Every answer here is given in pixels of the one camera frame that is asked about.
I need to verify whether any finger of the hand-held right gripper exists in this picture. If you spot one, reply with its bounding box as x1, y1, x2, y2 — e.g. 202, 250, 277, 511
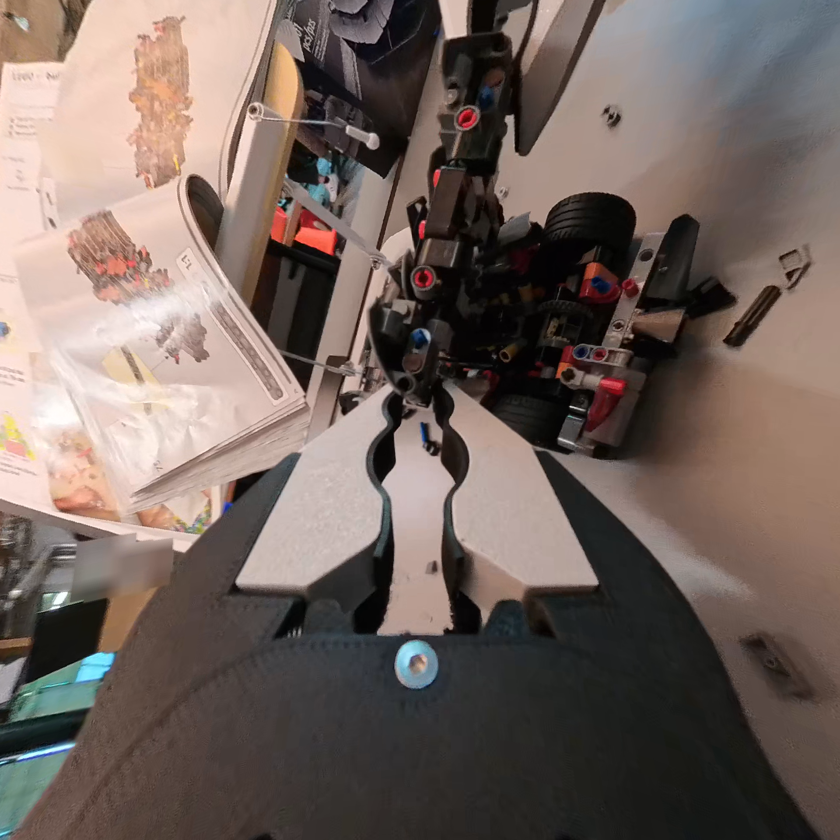
514, 0, 608, 157

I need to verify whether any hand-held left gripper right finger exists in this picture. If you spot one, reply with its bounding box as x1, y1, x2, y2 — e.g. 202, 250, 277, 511
438, 384, 599, 634

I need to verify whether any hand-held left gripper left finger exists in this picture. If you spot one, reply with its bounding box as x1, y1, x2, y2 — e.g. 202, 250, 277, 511
235, 384, 395, 634

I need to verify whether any grey lego car model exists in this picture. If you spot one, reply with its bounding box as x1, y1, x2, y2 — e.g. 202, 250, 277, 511
367, 33, 700, 460

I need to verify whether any lego set cardboard box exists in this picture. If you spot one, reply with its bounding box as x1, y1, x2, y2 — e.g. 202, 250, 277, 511
276, 0, 442, 178

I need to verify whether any lego instruction booklet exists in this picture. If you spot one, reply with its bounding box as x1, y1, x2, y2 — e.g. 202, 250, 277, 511
13, 0, 309, 513

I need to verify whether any thin white tipped rod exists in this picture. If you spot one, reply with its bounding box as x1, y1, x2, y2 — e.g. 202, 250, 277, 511
248, 101, 382, 151

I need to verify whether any colourful printed paper sheet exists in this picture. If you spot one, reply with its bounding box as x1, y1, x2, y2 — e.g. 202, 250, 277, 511
0, 381, 227, 536

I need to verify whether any orange plastic part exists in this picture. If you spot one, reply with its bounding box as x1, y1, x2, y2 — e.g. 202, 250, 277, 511
272, 197, 342, 253

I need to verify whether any small grey lego bracket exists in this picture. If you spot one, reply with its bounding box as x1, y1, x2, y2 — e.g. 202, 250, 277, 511
779, 246, 812, 290

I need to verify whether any white post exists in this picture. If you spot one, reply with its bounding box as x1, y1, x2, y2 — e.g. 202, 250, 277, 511
220, 118, 290, 303

